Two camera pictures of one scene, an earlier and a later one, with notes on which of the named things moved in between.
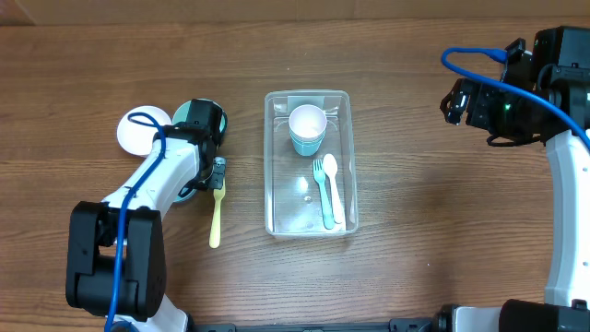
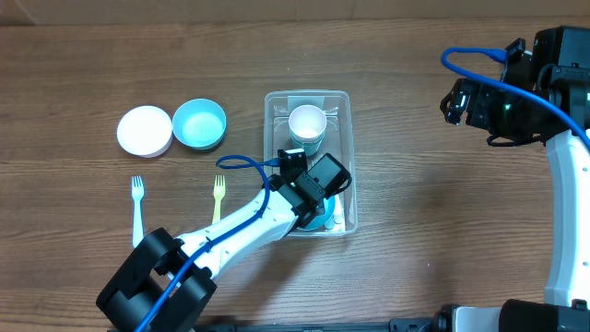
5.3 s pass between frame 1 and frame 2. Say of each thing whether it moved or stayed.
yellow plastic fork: stayed
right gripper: stayed
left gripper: moved
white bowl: stayed
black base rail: stayed
